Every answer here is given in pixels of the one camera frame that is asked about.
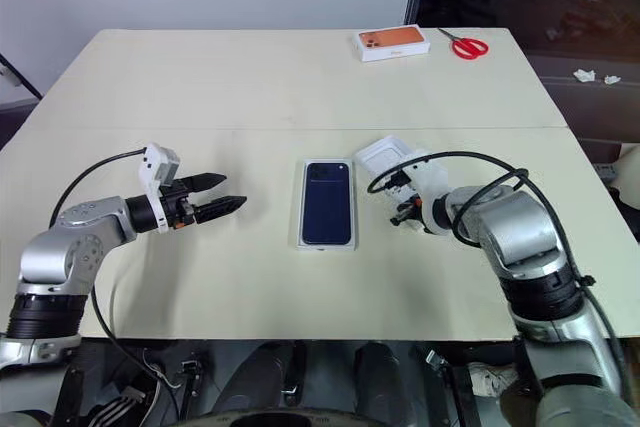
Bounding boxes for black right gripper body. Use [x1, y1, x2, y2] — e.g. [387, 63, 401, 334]
[389, 171, 425, 230]

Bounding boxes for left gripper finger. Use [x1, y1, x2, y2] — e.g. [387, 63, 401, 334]
[174, 172, 228, 194]
[193, 194, 248, 227]

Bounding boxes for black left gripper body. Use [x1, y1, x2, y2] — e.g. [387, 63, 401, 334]
[159, 180, 200, 232]

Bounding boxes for dark blue smartphone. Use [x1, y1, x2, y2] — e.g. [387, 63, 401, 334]
[300, 161, 352, 244]

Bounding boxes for closed orange phone box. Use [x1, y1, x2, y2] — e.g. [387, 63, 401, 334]
[351, 25, 433, 64]

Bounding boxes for beige cushion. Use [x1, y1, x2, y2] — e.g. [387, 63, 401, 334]
[613, 143, 640, 199]

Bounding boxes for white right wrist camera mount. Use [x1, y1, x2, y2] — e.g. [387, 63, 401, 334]
[398, 146, 451, 237]

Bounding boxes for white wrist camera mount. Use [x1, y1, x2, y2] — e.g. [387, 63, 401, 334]
[398, 146, 451, 237]
[138, 142, 180, 235]

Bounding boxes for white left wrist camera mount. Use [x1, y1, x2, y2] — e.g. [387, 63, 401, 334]
[138, 142, 180, 235]

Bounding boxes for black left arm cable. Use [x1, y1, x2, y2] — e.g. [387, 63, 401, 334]
[48, 147, 174, 401]

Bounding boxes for thin white wire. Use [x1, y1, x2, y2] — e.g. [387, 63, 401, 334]
[141, 346, 182, 391]

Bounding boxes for red handled scissors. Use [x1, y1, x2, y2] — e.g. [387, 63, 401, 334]
[437, 27, 490, 61]

